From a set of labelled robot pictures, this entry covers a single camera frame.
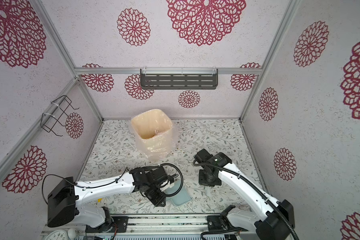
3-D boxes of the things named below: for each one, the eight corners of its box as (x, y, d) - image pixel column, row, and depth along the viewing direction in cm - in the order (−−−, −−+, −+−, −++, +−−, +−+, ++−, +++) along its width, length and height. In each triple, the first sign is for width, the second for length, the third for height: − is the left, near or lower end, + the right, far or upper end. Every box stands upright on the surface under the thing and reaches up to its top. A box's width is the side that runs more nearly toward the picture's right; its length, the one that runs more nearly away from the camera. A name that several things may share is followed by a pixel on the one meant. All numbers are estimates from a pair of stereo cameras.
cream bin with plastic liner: (146, 172, 94) (137, 149, 74) (138, 140, 110) (129, 114, 90) (179, 162, 99) (178, 137, 78) (166, 132, 115) (164, 105, 95)
